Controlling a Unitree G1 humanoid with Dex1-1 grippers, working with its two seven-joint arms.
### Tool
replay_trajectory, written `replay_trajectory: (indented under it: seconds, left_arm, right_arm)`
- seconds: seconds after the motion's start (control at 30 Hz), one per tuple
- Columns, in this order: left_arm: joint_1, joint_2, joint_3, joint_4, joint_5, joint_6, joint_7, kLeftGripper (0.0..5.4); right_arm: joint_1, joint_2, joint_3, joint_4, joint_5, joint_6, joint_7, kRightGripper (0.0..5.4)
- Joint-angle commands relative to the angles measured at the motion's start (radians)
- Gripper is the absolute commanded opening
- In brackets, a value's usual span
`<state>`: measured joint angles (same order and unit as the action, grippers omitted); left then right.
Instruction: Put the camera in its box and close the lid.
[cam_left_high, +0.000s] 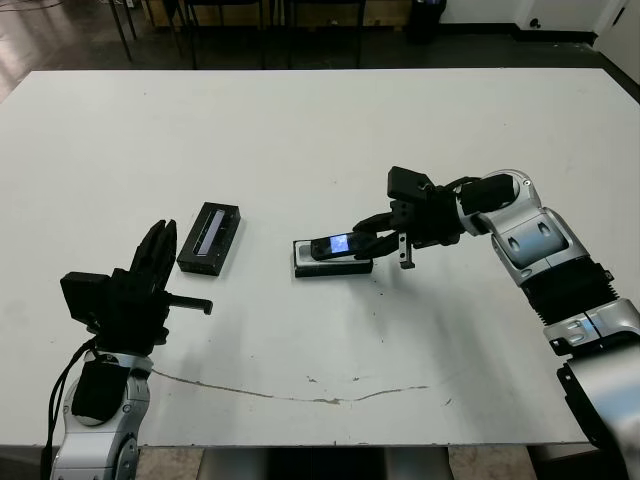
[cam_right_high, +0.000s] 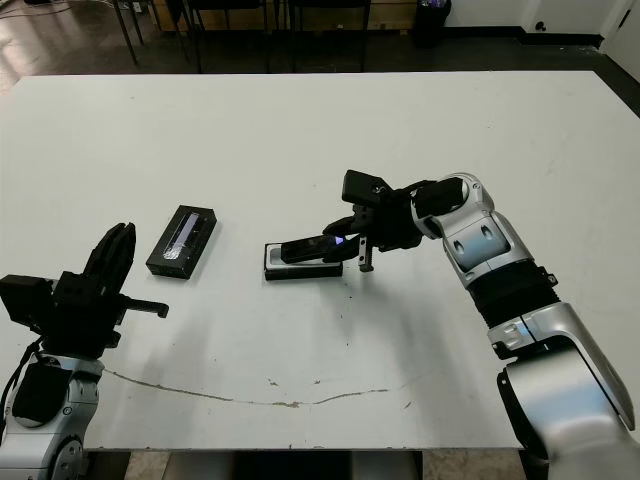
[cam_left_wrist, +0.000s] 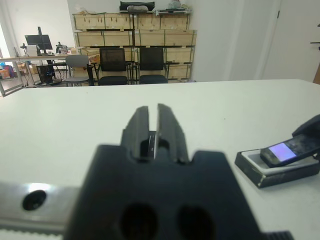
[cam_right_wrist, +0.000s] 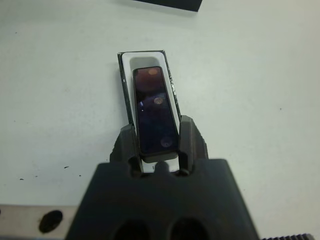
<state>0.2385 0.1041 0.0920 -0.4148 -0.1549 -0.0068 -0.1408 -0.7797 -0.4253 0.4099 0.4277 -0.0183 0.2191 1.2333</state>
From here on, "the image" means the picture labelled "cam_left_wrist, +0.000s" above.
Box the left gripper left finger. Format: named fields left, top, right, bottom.
left=121, top=105, right=151, bottom=163

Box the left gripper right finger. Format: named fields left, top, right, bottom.
left=156, top=102, right=190, bottom=165

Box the slim black camera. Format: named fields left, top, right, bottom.
left=259, top=136, right=319, bottom=169

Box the black box base white insert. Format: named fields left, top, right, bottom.
left=234, top=148, right=320, bottom=189

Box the wooden shipping crate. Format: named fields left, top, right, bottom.
left=72, top=12, right=135, bottom=32
left=134, top=29, right=198, bottom=48
left=163, top=46, right=196, bottom=64
left=134, top=12, right=192, bottom=31
left=166, top=63, right=193, bottom=81
left=74, top=29, right=136, bottom=48
left=79, top=46, right=141, bottom=64

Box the black mesh office chair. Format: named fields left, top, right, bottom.
left=95, top=47, right=130, bottom=86
left=136, top=46, right=169, bottom=85

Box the white door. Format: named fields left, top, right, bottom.
left=262, top=0, right=320, bottom=84

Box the grey round-back chair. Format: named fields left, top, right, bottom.
left=63, top=54, right=91, bottom=87

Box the black computer tower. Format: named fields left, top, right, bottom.
left=36, top=64, right=55, bottom=85

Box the small black desk device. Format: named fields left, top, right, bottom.
left=55, top=41, right=69, bottom=54

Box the flat grey case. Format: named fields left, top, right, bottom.
left=155, top=7, right=190, bottom=17

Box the black soft bag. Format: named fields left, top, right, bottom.
left=119, top=0, right=157, bottom=14

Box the clear plastic bag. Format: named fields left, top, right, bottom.
left=169, top=0, right=187, bottom=10

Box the black computer monitor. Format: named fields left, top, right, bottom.
left=24, top=26, right=54, bottom=57

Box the wooden top office desk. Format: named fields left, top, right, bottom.
left=0, top=53, right=85, bottom=98

